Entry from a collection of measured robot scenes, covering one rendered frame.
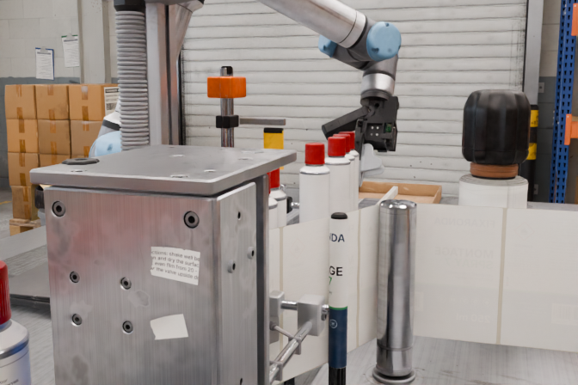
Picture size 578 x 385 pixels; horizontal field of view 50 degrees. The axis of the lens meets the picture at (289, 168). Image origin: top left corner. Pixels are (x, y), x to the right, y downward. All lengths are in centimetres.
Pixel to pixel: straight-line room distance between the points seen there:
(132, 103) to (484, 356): 48
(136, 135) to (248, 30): 493
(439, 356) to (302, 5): 71
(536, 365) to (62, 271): 55
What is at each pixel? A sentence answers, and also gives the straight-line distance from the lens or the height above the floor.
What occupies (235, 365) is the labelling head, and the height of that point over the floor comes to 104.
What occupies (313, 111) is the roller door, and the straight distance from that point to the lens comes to 537.
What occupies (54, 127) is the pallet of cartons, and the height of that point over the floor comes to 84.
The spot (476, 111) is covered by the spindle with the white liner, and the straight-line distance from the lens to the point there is 80.
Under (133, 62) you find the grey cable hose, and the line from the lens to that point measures 69.
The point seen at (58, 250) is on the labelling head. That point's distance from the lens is 36.
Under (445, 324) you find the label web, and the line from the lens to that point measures 69.
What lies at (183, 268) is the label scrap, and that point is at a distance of 32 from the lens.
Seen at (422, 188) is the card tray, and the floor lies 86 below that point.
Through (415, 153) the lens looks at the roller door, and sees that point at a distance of 521.
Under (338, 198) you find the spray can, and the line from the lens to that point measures 113.
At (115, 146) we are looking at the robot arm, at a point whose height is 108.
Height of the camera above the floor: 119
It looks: 8 degrees down
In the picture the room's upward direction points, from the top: straight up
